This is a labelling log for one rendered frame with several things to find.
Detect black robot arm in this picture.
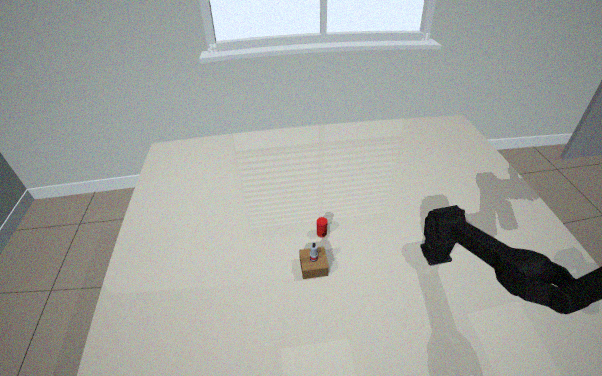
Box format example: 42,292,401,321
420,205,602,315

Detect tan wooden block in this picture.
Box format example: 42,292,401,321
299,246,329,279

